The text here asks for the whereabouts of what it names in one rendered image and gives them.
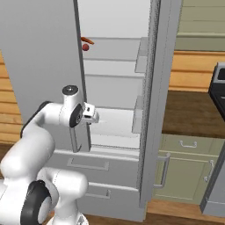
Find wide grey drawer handle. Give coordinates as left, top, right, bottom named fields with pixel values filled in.
left=66, top=157, right=111, bottom=172

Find grey low freezer drawer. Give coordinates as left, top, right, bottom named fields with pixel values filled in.
left=75, top=182, right=148, bottom=223

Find grey fridge door with bins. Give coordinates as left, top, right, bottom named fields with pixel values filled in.
left=131, top=0, right=183, bottom=209

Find green cupboard door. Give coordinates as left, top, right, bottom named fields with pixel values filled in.
left=152, top=150, right=220, bottom=206

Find small grey drawer handle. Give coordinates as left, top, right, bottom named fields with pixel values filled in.
left=84, top=188, right=113, bottom=200

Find green cupboard drawer front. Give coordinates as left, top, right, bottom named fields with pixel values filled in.
left=160, top=133, right=225, bottom=156

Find grey tall freezer drawer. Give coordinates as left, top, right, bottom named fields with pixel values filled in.
left=46, top=149, right=141, bottom=192

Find grey fridge body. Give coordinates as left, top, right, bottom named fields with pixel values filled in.
left=76, top=0, right=153, bottom=151

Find silver cupboard door handle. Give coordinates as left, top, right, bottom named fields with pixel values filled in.
left=203, top=159, right=215, bottom=184

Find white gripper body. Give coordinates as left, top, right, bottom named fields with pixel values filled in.
left=88, top=105, right=101, bottom=126

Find grey and black stove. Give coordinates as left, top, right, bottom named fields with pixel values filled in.
left=200, top=62, right=225, bottom=218

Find green wall cupboards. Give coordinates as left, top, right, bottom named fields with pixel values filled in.
left=175, top=0, right=225, bottom=53

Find short grey fridge door handle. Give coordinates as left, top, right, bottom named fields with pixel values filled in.
left=69, top=122, right=84, bottom=154

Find long grey fridge door handle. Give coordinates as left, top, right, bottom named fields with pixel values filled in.
left=153, top=152, right=172, bottom=189

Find orange carrot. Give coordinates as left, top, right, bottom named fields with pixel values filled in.
left=81, top=36, right=96, bottom=46

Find silver drawer handle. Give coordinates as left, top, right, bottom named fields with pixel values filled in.
left=178, top=140, right=198, bottom=149

